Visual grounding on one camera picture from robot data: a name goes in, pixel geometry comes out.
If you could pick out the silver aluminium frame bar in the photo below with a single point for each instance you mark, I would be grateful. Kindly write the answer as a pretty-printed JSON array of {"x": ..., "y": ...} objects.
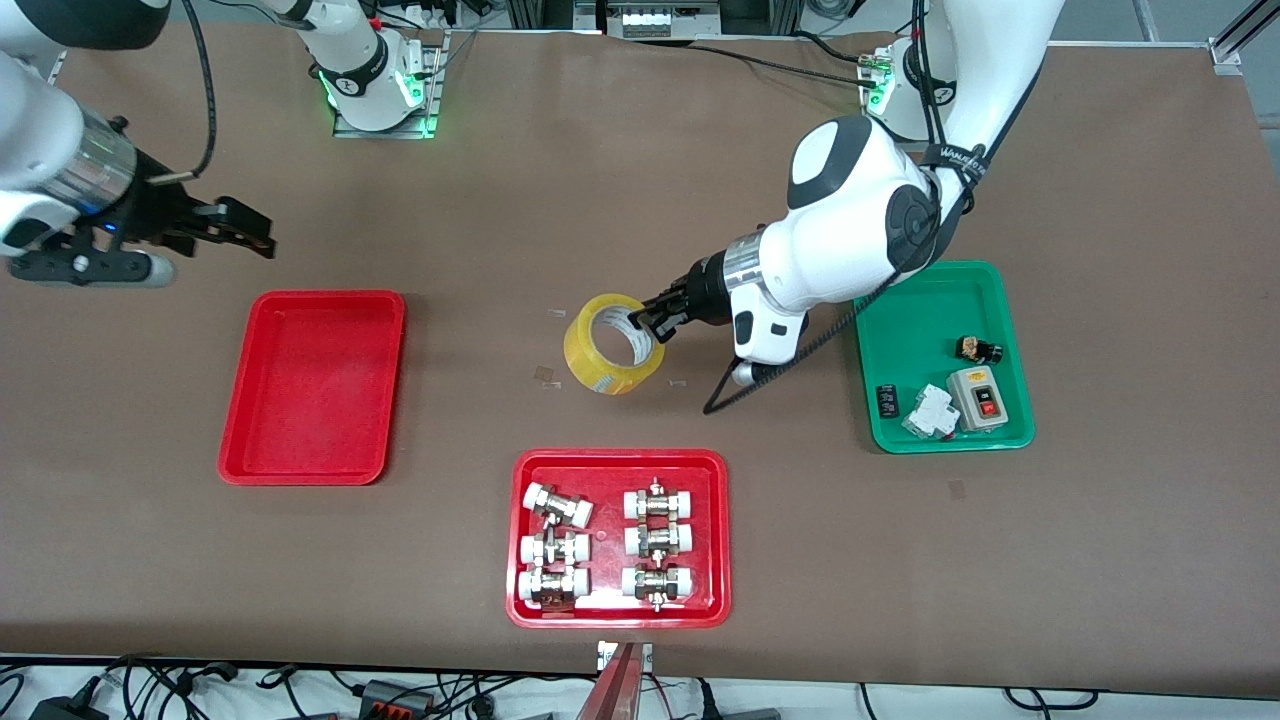
[{"x": 1240, "y": 40}]

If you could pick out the white metal pipe fitting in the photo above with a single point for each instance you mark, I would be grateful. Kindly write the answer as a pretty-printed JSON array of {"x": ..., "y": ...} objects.
[
  {"x": 658, "y": 540},
  {"x": 557, "y": 505},
  {"x": 553, "y": 548},
  {"x": 659, "y": 502},
  {"x": 657, "y": 583},
  {"x": 553, "y": 585}
]

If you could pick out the green plastic tray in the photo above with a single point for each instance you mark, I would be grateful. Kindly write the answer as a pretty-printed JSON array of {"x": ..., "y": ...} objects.
[{"x": 930, "y": 330}]

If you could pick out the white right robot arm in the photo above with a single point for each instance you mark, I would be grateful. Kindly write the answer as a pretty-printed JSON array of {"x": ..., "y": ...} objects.
[{"x": 40, "y": 130}]

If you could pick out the aluminium extrusion with bracket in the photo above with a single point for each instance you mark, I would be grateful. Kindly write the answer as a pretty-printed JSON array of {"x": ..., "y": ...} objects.
[{"x": 620, "y": 690}]

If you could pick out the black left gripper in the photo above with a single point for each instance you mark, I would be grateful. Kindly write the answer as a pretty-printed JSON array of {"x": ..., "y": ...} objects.
[{"x": 703, "y": 291}]

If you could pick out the yellow packing tape roll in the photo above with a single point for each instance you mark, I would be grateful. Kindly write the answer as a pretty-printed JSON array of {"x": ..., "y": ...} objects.
[{"x": 590, "y": 360}]

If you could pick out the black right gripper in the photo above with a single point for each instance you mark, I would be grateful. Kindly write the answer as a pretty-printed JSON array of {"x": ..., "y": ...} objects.
[{"x": 152, "y": 212}]

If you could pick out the small black brown connector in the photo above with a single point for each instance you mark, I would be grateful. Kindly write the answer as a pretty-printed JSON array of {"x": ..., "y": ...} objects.
[{"x": 978, "y": 349}]

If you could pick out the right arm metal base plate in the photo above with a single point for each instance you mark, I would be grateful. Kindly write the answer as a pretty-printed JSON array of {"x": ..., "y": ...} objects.
[{"x": 436, "y": 90}]

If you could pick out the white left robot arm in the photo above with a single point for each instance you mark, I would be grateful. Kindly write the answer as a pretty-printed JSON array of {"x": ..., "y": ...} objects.
[{"x": 850, "y": 220}]

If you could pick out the empty red plastic tray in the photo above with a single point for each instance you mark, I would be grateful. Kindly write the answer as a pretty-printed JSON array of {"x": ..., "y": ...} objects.
[{"x": 315, "y": 390}]

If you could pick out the grey switch box red button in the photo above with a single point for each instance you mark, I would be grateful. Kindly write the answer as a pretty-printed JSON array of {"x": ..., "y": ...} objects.
[{"x": 978, "y": 398}]

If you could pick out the red tray holding pipe fittings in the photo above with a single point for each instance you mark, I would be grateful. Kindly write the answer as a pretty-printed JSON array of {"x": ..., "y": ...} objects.
[{"x": 610, "y": 600}]

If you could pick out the small black relay module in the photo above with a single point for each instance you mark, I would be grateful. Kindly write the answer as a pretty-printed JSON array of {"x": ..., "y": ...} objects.
[{"x": 887, "y": 400}]

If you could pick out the white circuit breaker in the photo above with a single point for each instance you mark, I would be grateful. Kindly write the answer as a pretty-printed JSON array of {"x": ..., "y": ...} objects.
[{"x": 930, "y": 412}]

